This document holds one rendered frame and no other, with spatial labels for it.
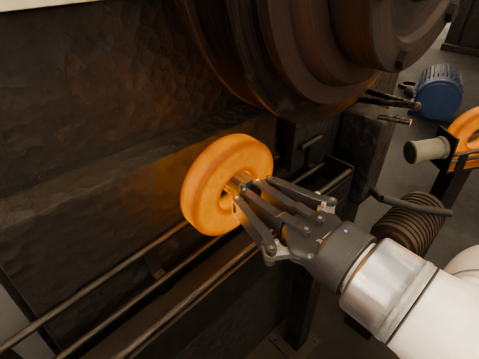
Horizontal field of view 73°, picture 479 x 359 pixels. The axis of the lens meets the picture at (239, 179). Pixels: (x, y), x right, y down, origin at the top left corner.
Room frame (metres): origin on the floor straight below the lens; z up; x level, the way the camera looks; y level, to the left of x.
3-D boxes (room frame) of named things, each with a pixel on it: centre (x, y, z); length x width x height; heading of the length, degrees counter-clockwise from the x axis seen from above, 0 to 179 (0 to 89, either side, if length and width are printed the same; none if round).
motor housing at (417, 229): (0.63, -0.47, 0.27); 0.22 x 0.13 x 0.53; 133
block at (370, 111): (0.67, -0.30, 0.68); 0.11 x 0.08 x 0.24; 43
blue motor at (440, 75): (2.34, -1.49, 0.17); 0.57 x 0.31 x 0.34; 153
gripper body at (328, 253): (0.25, -0.10, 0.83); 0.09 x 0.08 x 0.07; 43
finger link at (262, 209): (0.29, -0.04, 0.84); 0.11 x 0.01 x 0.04; 45
